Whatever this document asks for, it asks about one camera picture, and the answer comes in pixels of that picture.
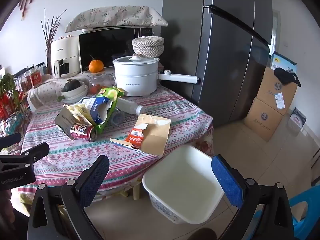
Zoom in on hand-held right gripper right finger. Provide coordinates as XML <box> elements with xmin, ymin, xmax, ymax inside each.
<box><xmin>211</xmin><ymin>154</ymin><xmax>295</xmax><ymax>240</ymax></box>

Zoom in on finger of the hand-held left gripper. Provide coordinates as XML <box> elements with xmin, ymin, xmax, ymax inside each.
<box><xmin>0</xmin><ymin>132</ymin><xmax>22</xmax><ymax>153</ymax></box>
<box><xmin>0</xmin><ymin>142</ymin><xmax>50</xmax><ymax>167</ymax></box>

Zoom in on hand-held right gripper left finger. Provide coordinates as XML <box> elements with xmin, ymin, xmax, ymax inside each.
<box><xmin>26</xmin><ymin>154</ymin><xmax>110</xmax><ymax>240</ymax></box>

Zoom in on white plastic bin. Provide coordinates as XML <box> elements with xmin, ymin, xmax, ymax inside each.
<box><xmin>142</xmin><ymin>145</ymin><xmax>225</xmax><ymax>225</ymax></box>

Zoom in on red drink can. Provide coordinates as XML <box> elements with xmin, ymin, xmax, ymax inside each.
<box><xmin>70</xmin><ymin>123</ymin><xmax>97</xmax><ymax>142</ymax></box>

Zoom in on blue and white torn carton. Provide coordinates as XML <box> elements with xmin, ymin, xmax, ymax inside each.
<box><xmin>54</xmin><ymin>96</ymin><xmax>117</xmax><ymax>137</ymax></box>

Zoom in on torn cardboard box red print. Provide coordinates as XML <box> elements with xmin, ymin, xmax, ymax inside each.
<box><xmin>109</xmin><ymin>114</ymin><xmax>172</xmax><ymax>157</ymax></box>

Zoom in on green snack bag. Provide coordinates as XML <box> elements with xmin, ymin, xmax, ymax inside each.
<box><xmin>95</xmin><ymin>87</ymin><xmax>125</xmax><ymax>134</ymax></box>

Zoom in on striped patterned tablecloth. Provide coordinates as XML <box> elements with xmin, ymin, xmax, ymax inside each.
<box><xmin>19</xmin><ymin>84</ymin><xmax>214</xmax><ymax>193</ymax></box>

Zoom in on cream table leg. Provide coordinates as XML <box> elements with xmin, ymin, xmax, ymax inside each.
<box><xmin>132</xmin><ymin>180</ymin><xmax>143</xmax><ymax>200</ymax></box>

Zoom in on green plant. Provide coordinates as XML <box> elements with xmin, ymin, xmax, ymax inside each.
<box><xmin>0</xmin><ymin>73</ymin><xmax>20</xmax><ymax>105</ymax></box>

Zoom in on white floral cloth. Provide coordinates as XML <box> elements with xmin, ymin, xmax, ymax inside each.
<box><xmin>27</xmin><ymin>78</ymin><xmax>68</xmax><ymax>110</ymax></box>

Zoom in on yellow snack packet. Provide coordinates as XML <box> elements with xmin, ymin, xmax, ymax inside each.
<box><xmin>65</xmin><ymin>104</ymin><xmax>97</xmax><ymax>125</ymax></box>

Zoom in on brown cardboard box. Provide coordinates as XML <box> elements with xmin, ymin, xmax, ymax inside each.
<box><xmin>256</xmin><ymin>66</ymin><xmax>298</xmax><ymax>117</ymax></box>
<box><xmin>244</xmin><ymin>97</ymin><xmax>285</xmax><ymax>142</ymax></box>

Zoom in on red label jar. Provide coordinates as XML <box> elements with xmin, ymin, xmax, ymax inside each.
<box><xmin>29</xmin><ymin>69</ymin><xmax>42</xmax><ymax>87</ymax></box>

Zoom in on stacked white bowls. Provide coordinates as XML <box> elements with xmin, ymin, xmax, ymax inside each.
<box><xmin>56</xmin><ymin>81</ymin><xmax>89</xmax><ymax>104</ymax></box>

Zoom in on dark green vegetable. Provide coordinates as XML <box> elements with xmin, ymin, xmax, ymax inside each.
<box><xmin>61</xmin><ymin>79</ymin><xmax>81</xmax><ymax>92</ymax></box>

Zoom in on blue plastic stool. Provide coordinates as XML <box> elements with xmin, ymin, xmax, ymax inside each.
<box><xmin>289</xmin><ymin>187</ymin><xmax>320</xmax><ymax>240</ymax></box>

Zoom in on white plastic bottle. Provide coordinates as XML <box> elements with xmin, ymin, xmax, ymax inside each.
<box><xmin>116</xmin><ymin>97</ymin><xmax>145</xmax><ymax>115</ymax></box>

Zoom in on small blue white box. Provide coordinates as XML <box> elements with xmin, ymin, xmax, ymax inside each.
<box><xmin>287</xmin><ymin>107</ymin><xmax>307</xmax><ymax>132</ymax></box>

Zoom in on glass jar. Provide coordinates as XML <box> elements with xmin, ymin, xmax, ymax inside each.
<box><xmin>86</xmin><ymin>71</ymin><xmax>117</xmax><ymax>96</ymax></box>

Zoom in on white air fryer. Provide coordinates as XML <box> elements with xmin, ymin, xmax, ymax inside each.
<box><xmin>46</xmin><ymin>35</ymin><xmax>82</xmax><ymax>78</ymax></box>

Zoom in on orange tangerine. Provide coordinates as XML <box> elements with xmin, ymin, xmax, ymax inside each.
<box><xmin>89</xmin><ymin>54</ymin><xmax>104</xmax><ymax>73</ymax></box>

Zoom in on dried bare branches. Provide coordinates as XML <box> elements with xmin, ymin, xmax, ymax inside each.
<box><xmin>40</xmin><ymin>9</ymin><xmax>67</xmax><ymax>68</ymax></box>

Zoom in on white electric pot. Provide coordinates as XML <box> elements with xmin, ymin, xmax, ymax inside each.
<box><xmin>112</xmin><ymin>54</ymin><xmax>200</xmax><ymax>97</ymax></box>

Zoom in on black cap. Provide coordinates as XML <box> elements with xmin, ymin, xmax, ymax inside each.
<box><xmin>273</xmin><ymin>68</ymin><xmax>302</xmax><ymax>87</ymax></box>

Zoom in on grey refrigerator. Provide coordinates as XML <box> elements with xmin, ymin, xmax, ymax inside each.
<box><xmin>160</xmin><ymin>0</ymin><xmax>274</xmax><ymax>128</ymax></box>

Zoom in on blue and white box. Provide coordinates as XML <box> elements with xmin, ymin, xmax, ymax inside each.
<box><xmin>270</xmin><ymin>51</ymin><xmax>298</xmax><ymax>74</ymax></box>

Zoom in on black door microwave oven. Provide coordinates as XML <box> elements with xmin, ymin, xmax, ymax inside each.
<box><xmin>79</xmin><ymin>26</ymin><xmax>163</xmax><ymax>74</ymax></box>

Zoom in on red hanging decoration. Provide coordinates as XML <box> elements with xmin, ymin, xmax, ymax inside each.
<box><xmin>19</xmin><ymin>0</ymin><xmax>44</xmax><ymax>20</ymax></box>

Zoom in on woven basket with lid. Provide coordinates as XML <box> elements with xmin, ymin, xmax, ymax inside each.
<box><xmin>132</xmin><ymin>36</ymin><xmax>165</xmax><ymax>58</ymax></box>

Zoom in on floral cloth cover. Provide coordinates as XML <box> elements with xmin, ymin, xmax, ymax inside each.
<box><xmin>65</xmin><ymin>6</ymin><xmax>168</xmax><ymax>33</ymax></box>

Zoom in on black wire rack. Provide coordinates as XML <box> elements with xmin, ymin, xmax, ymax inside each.
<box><xmin>0</xmin><ymin>72</ymin><xmax>33</xmax><ymax>153</ymax></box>

